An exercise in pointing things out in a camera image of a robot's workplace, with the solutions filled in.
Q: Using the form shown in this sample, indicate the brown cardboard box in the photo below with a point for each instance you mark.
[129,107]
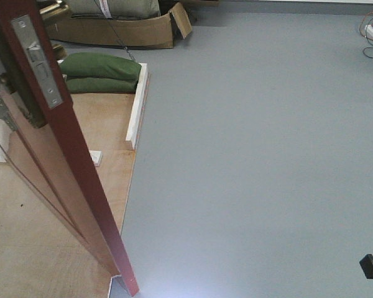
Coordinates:
[158,32]

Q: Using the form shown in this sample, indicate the plywood base board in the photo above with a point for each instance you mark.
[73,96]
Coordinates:
[39,256]

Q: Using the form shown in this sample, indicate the brass handle backplate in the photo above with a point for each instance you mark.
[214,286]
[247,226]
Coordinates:
[15,81]

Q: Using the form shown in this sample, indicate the brown wooden door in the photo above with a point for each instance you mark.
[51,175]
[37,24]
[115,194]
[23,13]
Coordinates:
[58,155]

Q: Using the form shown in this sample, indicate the lower green sandbag far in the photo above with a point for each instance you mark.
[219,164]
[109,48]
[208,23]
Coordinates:
[101,85]

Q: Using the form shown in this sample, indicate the white far edge rail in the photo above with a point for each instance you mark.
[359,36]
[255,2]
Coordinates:
[132,134]

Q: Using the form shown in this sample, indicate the brass door handle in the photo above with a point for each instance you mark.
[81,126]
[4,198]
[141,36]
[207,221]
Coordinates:
[51,9]

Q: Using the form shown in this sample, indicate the upper green sandbag far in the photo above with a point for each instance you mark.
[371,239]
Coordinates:
[100,65]

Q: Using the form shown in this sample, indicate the silver lock latch plate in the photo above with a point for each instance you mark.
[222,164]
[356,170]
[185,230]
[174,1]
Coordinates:
[32,47]

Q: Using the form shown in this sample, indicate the green sandbag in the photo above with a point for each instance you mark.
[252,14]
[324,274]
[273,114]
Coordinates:
[100,65]
[101,85]

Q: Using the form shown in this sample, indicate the grey sack in box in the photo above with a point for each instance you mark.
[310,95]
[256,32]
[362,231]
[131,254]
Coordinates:
[115,9]

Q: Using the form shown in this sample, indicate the white far support brace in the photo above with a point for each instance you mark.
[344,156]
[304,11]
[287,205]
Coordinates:
[96,156]

